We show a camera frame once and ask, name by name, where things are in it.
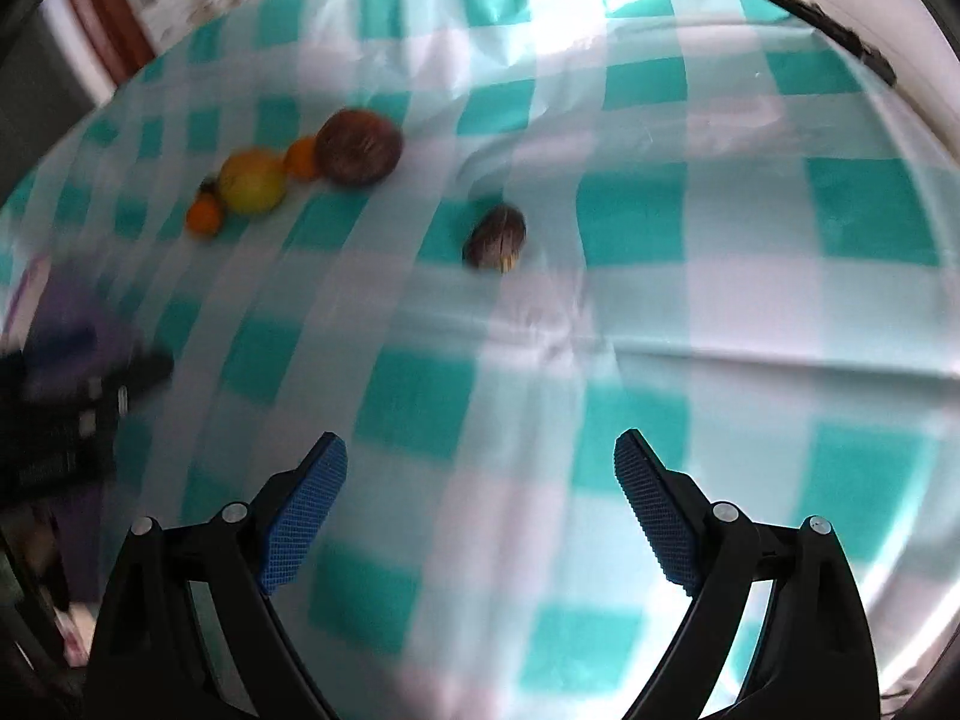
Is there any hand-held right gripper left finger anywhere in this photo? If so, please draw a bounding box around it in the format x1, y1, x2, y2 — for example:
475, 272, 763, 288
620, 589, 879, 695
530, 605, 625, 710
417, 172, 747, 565
88, 431, 350, 720

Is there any black strip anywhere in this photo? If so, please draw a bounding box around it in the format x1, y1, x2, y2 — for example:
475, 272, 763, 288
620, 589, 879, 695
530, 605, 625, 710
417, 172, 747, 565
748, 0, 899, 87

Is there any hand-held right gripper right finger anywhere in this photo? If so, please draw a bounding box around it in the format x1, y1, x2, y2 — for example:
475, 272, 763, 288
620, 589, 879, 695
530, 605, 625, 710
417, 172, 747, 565
613, 427, 880, 720

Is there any brown wooden furniture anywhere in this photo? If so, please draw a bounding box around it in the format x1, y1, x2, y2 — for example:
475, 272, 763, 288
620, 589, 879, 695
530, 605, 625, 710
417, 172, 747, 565
64, 0, 156, 87

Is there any yellow apple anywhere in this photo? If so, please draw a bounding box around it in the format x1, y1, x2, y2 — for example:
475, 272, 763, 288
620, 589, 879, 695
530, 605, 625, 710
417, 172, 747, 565
217, 150, 288, 215

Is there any white box with purple rim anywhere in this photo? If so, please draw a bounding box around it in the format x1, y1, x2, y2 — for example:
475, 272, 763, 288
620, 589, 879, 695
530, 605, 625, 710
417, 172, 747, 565
0, 251, 147, 608

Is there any teal white checkered tablecloth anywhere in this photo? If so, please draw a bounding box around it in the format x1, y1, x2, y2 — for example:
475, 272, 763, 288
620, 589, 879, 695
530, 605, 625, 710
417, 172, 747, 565
0, 0, 960, 717

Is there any grey refrigerator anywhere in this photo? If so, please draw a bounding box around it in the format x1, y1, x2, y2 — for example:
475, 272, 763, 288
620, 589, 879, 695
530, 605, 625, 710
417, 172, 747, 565
0, 11, 102, 200

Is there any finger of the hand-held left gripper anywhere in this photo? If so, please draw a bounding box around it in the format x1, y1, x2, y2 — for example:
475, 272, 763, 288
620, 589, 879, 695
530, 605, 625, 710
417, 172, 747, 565
94, 351, 175, 421

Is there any small orange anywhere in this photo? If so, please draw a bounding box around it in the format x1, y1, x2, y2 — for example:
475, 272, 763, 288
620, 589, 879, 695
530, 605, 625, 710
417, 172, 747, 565
186, 195, 224, 235
283, 135, 322, 182

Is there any large brown round fruit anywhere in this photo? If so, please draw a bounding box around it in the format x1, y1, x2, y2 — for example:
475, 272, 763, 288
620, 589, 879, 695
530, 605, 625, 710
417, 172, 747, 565
313, 109, 406, 187

